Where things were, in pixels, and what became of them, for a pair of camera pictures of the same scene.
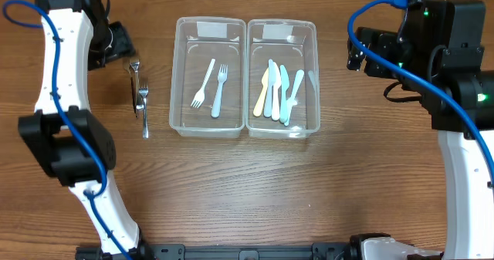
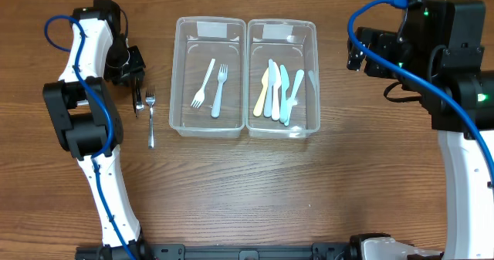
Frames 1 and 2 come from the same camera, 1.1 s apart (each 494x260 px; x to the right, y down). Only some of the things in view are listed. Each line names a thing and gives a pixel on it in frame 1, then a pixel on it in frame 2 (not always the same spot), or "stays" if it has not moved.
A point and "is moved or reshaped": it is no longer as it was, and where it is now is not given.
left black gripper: [120, 42] -> [136, 79]
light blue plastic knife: [292, 101] stays
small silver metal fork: [143, 89] is moved or reshaped
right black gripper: [357, 49] stays
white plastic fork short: [222, 76] stays
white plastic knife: [276, 83] stays
